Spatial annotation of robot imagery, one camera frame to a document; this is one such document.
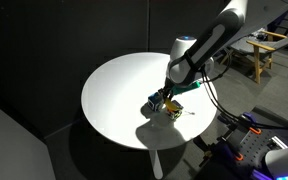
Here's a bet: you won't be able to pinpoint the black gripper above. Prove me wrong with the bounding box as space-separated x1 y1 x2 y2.
157 79 179 102

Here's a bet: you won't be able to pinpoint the grey robot base with light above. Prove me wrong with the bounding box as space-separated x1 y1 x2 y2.
264 139 288 180

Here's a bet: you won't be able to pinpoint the blue dice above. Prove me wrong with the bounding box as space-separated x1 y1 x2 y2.
147 92 166 113

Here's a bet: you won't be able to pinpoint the black clamp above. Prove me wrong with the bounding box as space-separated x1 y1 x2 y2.
217 112 252 144

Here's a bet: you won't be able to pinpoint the purple clamp with orange tip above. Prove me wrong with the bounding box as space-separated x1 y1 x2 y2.
216 142 246 165
241 111 263 136

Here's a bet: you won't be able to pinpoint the wooden chair with grey seat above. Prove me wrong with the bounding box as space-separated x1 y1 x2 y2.
219 29 288 85

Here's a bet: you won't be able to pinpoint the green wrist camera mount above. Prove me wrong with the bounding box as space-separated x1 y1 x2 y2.
170 80 202 97

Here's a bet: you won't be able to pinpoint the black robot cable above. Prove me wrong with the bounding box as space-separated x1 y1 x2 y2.
202 49 233 84
200 66 288 130

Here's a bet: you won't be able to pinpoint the white table pedestal base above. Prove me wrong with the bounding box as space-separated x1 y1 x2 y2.
148 149 164 180

